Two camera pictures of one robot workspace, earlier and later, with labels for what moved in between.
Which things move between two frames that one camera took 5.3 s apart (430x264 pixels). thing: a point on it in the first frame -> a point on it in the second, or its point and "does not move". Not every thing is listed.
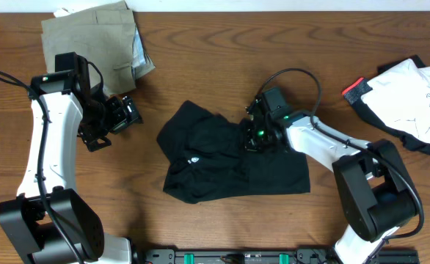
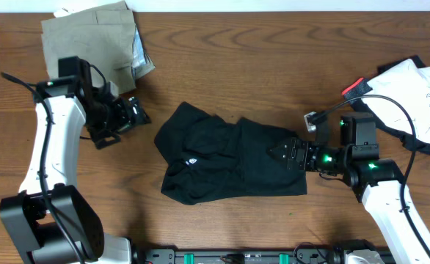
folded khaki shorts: x=104 y=35 does not move
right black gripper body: x=257 y=139 -> x=311 y=155
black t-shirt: x=209 y=160 does not move
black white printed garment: x=406 y=97 does not move
